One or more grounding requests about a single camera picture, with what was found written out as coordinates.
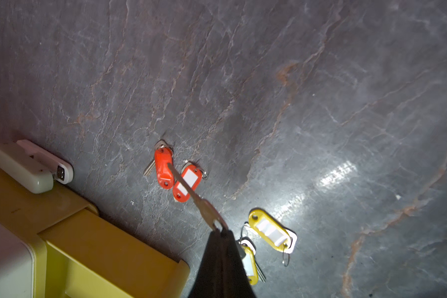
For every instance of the white drawer yellow knob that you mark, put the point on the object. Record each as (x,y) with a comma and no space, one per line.
(16,266)

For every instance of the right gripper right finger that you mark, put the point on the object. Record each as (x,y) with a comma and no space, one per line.
(234,278)

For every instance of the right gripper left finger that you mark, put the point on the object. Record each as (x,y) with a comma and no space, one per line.
(208,283)

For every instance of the key with yellow tag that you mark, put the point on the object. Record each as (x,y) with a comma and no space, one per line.
(267,227)

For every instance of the silver key red tag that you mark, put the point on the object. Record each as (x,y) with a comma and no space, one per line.
(163,155)

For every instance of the beige cabinet side handle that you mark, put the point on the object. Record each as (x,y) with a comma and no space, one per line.
(33,167)

